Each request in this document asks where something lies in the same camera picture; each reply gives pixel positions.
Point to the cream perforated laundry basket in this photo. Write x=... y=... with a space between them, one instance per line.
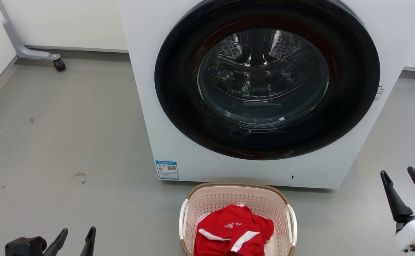
x=225 y=197

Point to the white washing machine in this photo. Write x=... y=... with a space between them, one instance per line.
x=147 y=106

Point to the steel washer drum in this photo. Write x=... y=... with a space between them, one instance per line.
x=264 y=60

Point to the blue energy label sticker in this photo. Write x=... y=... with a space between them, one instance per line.
x=167 y=170

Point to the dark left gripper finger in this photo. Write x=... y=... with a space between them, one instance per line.
x=89 y=245
x=56 y=245

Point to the black caster wheel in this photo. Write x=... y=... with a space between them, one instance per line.
x=59 y=65

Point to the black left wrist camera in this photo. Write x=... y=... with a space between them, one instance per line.
x=26 y=247

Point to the black round washer door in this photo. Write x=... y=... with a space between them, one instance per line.
x=179 y=89

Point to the red shirt with white stripes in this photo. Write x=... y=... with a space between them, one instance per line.
x=225 y=238

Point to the round filter cover flap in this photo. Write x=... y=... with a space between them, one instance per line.
x=308 y=177

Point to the grey metal partition leg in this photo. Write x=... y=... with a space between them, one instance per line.
x=19 y=48

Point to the small printed text sticker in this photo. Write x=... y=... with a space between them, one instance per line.
x=379 y=93

